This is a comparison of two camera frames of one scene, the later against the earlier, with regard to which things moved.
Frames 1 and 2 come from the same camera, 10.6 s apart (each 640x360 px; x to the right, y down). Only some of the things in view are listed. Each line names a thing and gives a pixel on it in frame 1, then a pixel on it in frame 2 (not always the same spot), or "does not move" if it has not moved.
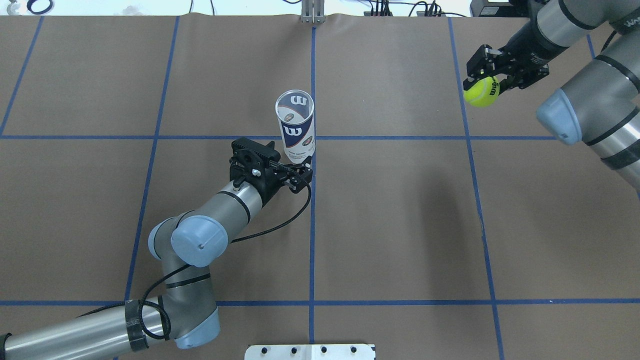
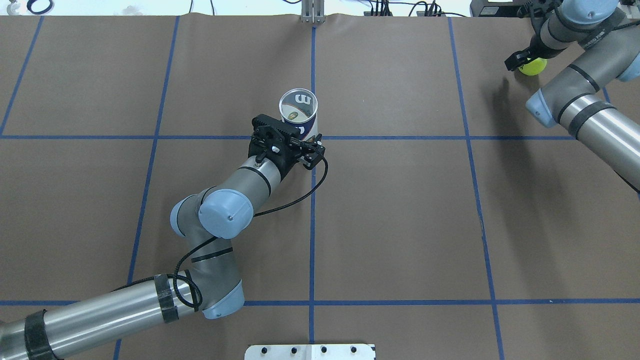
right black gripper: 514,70 to 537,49
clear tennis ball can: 294,109 does not move
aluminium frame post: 313,11 does not move
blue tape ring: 28,6 does not move
